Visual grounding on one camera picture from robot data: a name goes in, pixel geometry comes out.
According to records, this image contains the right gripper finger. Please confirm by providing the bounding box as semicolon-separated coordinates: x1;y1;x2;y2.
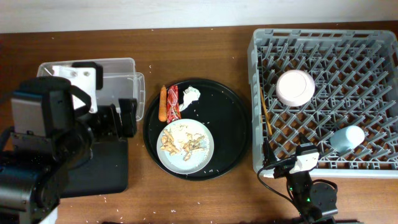
298;133;319;153
262;138;277;165

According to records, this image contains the orange carrot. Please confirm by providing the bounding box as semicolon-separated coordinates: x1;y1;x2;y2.
158;85;167;122

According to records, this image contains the light blue cup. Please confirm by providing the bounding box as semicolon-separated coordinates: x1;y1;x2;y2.
330;126;365;152

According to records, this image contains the wooden chopstick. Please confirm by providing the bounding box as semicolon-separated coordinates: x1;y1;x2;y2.
260;87;273;137

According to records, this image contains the red snack wrapper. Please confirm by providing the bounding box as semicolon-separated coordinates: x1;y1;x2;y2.
167;85;181;123

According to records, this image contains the white pink bowl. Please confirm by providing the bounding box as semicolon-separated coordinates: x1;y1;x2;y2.
276;70;315;107

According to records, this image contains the white tissue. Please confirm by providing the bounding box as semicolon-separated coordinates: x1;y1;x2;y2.
179;86;200;111

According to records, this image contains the grey plate with food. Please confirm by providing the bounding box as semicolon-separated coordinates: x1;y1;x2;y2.
155;119;215;175

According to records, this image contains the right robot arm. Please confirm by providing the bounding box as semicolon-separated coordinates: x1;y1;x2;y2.
257;133;338;223

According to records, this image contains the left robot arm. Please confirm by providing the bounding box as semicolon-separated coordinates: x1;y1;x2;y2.
1;77;137;223

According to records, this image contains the grey dishwasher rack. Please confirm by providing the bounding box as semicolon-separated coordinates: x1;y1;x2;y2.
247;29;397;179

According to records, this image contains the clear plastic bin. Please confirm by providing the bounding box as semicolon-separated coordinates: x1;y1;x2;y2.
37;58;146;121

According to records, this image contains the black rectangular tray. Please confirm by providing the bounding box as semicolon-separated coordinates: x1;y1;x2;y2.
61;139;129;198

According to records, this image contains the round black tray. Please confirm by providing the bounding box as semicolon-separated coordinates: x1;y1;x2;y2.
143;79;252;181

